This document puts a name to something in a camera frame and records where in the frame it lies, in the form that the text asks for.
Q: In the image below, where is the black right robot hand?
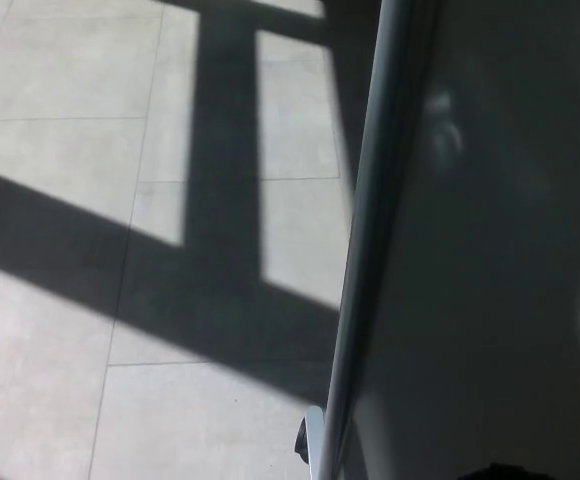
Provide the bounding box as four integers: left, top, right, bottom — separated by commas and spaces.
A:
469, 462, 539, 480

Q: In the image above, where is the white whiteboard with grey frame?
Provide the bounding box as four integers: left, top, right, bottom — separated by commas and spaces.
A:
314, 0, 580, 480

